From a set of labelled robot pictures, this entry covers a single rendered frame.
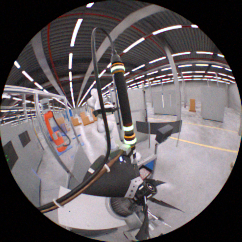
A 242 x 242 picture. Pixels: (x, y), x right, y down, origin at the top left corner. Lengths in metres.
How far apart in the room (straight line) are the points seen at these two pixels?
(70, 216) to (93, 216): 0.13
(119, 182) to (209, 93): 6.23
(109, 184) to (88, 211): 0.24
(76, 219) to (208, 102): 6.49
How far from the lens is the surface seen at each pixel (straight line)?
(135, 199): 0.51
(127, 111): 0.22
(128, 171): 0.61
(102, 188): 0.38
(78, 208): 0.51
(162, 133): 0.96
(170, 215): 1.79
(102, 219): 0.54
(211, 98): 6.27
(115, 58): 0.25
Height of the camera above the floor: 1.69
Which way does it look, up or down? 16 degrees down
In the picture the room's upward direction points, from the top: 11 degrees counter-clockwise
